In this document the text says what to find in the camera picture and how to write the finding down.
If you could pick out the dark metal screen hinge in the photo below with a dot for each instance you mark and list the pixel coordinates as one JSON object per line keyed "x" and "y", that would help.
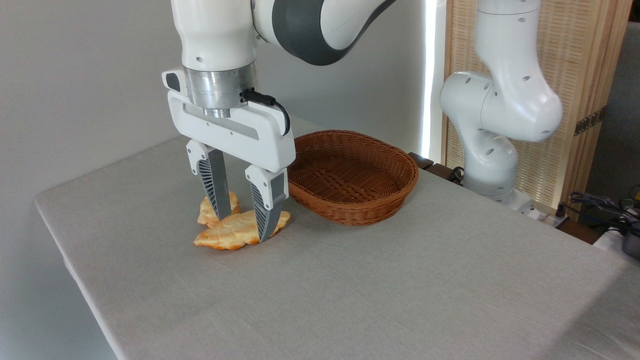
{"x": 590, "y": 121}

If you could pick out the small golden bread roll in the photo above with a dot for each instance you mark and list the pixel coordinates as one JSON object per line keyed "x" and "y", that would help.
{"x": 205, "y": 213}

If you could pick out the white power strip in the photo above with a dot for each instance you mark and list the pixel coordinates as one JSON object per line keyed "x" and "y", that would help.
{"x": 552, "y": 217}

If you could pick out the long braided golden bread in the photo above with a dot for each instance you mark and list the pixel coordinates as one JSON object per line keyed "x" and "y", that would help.
{"x": 230, "y": 232}

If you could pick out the grey tablecloth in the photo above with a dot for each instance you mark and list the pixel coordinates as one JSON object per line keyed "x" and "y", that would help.
{"x": 350, "y": 300}

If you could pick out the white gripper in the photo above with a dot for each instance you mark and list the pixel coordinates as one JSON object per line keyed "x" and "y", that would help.
{"x": 235, "y": 135}

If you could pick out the dark brown wooden block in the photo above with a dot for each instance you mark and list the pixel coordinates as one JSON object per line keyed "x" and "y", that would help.
{"x": 421, "y": 161}

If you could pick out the brown wicker basket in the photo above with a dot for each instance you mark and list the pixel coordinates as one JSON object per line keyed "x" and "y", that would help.
{"x": 350, "y": 206}

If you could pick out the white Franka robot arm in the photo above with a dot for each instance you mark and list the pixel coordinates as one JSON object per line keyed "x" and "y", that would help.
{"x": 500, "y": 100}

